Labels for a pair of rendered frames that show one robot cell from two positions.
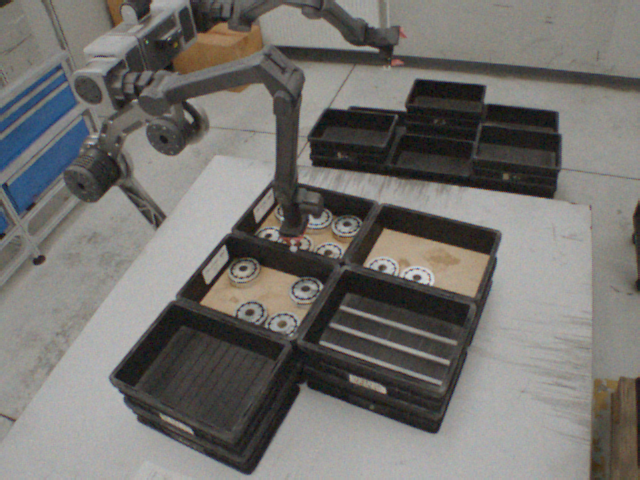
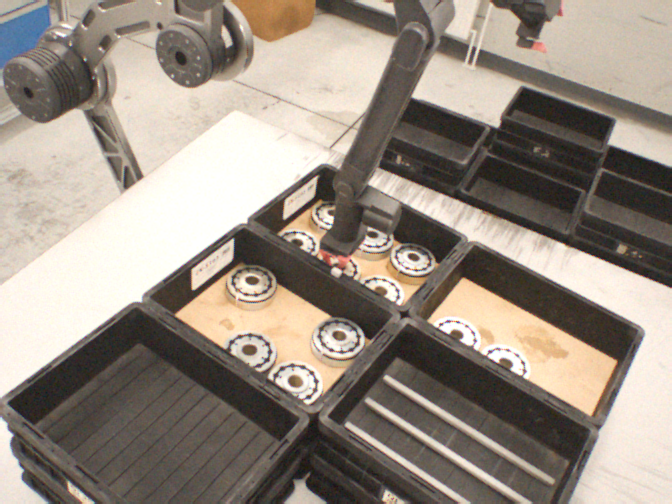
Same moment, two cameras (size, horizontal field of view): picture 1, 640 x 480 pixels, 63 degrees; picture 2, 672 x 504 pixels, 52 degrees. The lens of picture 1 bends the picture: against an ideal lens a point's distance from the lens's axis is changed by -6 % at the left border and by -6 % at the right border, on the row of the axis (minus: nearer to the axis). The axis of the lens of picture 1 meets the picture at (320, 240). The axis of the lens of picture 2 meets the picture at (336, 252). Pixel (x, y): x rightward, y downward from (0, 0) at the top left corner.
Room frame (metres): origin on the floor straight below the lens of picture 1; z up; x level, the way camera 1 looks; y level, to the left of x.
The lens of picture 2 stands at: (0.20, 0.17, 1.89)
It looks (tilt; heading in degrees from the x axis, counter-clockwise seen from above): 42 degrees down; 356
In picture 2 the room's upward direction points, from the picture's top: 11 degrees clockwise
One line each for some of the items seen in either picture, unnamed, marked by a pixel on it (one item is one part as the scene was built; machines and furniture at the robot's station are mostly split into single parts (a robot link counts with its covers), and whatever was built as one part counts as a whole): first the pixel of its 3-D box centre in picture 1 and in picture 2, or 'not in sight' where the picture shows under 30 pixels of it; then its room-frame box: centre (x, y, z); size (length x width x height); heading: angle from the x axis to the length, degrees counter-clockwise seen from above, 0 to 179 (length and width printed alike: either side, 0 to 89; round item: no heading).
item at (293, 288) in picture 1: (305, 290); (339, 337); (1.10, 0.06, 0.86); 0.10 x 0.10 x 0.01
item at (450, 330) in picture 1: (388, 337); (452, 444); (0.89, -0.15, 0.87); 0.40 x 0.30 x 0.11; 59
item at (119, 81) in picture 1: (128, 85); not in sight; (1.37, 0.45, 1.45); 0.09 x 0.08 x 0.12; 156
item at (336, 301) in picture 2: (261, 295); (271, 328); (1.09, 0.19, 0.87); 0.40 x 0.30 x 0.11; 59
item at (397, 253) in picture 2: (347, 225); (413, 259); (1.36, -0.09, 0.86); 0.10 x 0.10 x 0.01
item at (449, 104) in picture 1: (444, 129); (540, 164); (2.58, -0.77, 0.37); 0.40 x 0.30 x 0.45; 66
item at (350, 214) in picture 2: (292, 202); (353, 204); (1.29, 0.07, 1.04); 0.07 x 0.06 x 0.07; 66
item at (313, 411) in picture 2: (258, 283); (273, 310); (1.09, 0.19, 0.92); 0.40 x 0.30 x 0.02; 59
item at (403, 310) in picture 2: (305, 218); (358, 233); (1.35, 0.04, 0.92); 0.40 x 0.30 x 0.02; 59
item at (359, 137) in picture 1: (355, 162); (413, 175); (2.37, -0.24, 0.37); 0.40 x 0.30 x 0.45; 66
